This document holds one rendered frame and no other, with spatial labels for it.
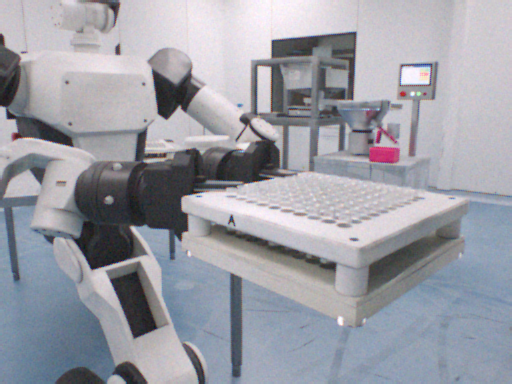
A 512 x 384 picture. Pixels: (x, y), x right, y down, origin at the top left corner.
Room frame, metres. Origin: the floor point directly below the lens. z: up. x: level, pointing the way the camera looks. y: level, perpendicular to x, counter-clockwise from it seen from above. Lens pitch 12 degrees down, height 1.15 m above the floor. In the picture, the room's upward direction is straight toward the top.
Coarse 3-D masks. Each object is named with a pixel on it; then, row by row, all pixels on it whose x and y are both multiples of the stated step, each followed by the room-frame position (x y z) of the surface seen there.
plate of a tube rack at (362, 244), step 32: (224, 192) 0.52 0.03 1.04; (224, 224) 0.44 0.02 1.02; (256, 224) 0.40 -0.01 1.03; (288, 224) 0.39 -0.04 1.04; (320, 224) 0.39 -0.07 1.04; (352, 224) 0.39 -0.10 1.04; (384, 224) 0.39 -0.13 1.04; (416, 224) 0.39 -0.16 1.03; (320, 256) 0.35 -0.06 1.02; (352, 256) 0.33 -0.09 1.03; (384, 256) 0.35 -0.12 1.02
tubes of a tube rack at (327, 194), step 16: (256, 192) 0.49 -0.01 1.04; (272, 192) 0.48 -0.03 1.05; (288, 192) 0.48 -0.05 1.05; (304, 192) 0.48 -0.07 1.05; (320, 192) 0.50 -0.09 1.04; (336, 192) 0.49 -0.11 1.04; (352, 192) 0.48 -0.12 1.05; (368, 192) 0.48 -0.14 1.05; (384, 192) 0.50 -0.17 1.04; (400, 192) 0.49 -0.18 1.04; (336, 208) 0.41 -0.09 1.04; (352, 208) 0.41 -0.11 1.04
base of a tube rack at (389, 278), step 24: (192, 240) 0.48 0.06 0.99; (216, 240) 0.47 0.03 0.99; (240, 240) 0.47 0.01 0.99; (432, 240) 0.47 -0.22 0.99; (456, 240) 0.47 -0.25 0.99; (216, 264) 0.45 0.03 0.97; (240, 264) 0.42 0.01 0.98; (264, 264) 0.40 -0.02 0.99; (288, 264) 0.40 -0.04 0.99; (312, 264) 0.40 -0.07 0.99; (384, 264) 0.40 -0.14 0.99; (408, 264) 0.40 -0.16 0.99; (432, 264) 0.43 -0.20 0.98; (288, 288) 0.37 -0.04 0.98; (312, 288) 0.35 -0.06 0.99; (384, 288) 0.35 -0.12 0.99; (408, 288) 0.39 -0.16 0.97; (336, 312) 0.34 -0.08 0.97; (360, 312) 0.33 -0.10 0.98
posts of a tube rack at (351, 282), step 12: (192, 216) 0.48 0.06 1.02; (192, 228) 0.49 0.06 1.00; (204, 228) 0.49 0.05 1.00; (444, 228) 0.48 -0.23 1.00; (456, 228) 0.48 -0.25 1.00; (336, 264) 0.34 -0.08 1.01; (336, 276) 0.34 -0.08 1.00; (348, 276) 0.33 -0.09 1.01; (360, 276) 0.33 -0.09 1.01; (336, 288) 0.34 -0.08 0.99; (348, 288) 0.33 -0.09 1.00; (360, 288) 0.33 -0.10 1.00
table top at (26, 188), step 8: (176, 144) 2.82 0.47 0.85; (16, 176) 1.65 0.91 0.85; (24, 176) 1.65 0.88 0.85; (32, 176) 1.65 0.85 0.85; (16, 184) 1.49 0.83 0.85; (24, 184) 1.49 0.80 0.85; (32, 184) 1.49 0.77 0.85; (8, 192) 1.36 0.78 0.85; (16, 192) 1.36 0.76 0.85; (24, 192) 1.36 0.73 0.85; (32, 192) 1.36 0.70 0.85; (8, 200) 1.30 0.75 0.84; (16, 200) 1.31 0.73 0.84; (24, 200) 1.31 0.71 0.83; (32, 200) 1.32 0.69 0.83
